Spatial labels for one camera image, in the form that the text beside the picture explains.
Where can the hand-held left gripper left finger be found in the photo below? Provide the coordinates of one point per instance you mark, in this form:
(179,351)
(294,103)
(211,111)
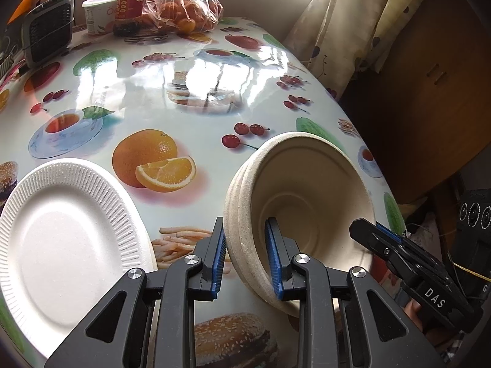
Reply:
(218,264)

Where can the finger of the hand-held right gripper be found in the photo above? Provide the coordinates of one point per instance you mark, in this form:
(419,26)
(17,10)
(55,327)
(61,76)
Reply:
(388,230)
(370,237)

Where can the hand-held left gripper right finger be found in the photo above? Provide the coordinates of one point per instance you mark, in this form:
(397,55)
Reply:
(274,260)

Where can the large beige paper bowl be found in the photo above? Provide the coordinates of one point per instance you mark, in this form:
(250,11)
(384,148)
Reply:
(229,218)

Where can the medium beige paper bowl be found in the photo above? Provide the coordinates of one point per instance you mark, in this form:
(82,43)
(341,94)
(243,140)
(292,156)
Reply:
(238,211)

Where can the large white foam plate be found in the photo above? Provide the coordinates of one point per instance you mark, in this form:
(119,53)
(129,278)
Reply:
(155,257)

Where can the small beige paper bowl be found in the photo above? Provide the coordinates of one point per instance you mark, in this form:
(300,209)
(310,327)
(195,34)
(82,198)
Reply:
(326,184)

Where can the small white foam plate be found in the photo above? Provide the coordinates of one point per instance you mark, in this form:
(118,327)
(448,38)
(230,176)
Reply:
(65,245)

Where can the person's right hand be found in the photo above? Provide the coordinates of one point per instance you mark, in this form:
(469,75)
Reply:
(412,311)

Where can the wooden cabinet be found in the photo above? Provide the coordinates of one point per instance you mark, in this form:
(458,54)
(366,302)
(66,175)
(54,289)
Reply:
(422,103)

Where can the food printed tablecloth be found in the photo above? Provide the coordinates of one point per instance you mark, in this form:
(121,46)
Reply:
(115,96)

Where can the cream patterned curtain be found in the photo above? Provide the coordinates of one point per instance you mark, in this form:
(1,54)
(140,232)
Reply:
(345,27)

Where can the clear bag of oranges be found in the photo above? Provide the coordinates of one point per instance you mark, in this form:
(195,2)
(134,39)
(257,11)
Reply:
(184,11)

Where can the red label glass jar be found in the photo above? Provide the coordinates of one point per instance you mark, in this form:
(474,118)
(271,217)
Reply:
(130,5)

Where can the white paper tub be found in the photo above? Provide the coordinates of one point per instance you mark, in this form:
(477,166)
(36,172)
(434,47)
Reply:
(98,13)

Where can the small grey heater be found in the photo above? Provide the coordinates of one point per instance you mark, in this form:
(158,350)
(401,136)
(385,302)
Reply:
(48,30)

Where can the orange plastic tray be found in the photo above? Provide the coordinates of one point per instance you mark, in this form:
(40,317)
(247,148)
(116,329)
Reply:
(21,7)

